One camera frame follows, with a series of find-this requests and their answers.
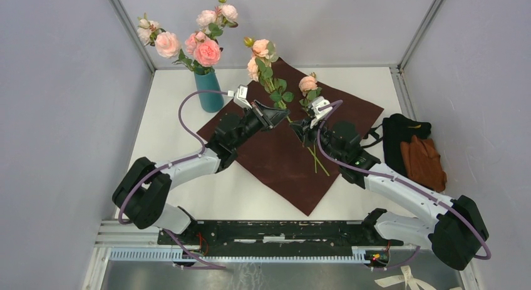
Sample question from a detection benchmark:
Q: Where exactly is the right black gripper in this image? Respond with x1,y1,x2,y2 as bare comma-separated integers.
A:
290,114,344,164

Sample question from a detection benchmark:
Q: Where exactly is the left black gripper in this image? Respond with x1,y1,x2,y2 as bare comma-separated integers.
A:
231,100,289,150

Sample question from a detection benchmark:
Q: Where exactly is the single peach rose stem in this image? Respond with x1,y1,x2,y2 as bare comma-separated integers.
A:
299,72,328,174

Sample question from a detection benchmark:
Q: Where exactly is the red paper bouquet wrapper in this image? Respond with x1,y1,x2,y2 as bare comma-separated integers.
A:
196,58,385,217

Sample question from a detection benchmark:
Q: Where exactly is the pale pink rose stem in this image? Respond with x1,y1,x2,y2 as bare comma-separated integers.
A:
243,36,331,177

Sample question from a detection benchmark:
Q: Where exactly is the black ribbon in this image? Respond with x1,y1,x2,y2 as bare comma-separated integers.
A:
361,124,383,149

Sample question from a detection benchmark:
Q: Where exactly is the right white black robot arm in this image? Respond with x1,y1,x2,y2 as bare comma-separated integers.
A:
289,118,492,271

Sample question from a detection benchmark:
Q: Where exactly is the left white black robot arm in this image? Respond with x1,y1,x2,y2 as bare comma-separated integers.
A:
111,101,290,245

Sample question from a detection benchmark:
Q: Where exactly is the teal ceramic vase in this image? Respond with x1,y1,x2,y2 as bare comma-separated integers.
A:
194,70,224,113

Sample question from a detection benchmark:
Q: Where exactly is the pink flower stem in vase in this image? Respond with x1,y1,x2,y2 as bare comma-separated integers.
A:
137,14,182,59

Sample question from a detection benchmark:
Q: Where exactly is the black cloth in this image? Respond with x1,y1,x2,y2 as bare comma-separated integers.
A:
383,113,432,176

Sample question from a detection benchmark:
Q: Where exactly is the orange cloth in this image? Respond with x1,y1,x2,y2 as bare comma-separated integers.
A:
400,135,447,193

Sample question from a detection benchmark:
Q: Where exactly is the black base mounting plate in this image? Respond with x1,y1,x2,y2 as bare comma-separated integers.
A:
176,220,404,257

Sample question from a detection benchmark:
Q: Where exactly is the white paper strip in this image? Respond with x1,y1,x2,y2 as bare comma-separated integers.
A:
374,265,463,290

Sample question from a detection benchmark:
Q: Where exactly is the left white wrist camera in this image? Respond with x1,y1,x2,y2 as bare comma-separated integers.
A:
227,85,252,109

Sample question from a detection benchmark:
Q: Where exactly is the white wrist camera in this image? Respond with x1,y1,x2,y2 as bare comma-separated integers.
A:
309,96,334,128
227,85,252,109

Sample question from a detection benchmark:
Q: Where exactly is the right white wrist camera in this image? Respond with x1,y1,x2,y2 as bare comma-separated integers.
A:
309,96,334,128

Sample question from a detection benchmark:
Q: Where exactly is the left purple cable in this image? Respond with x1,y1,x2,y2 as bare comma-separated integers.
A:
118,90,231,271

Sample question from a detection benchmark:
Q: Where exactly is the purple cable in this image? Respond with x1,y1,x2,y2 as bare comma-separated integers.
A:
118,90,231,271
316,100,492,271

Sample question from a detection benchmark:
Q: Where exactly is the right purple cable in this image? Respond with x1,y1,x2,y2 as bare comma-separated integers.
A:
316,100,492,271

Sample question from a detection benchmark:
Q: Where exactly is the white slotted cable duct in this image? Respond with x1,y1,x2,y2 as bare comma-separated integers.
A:
109,247,370,265

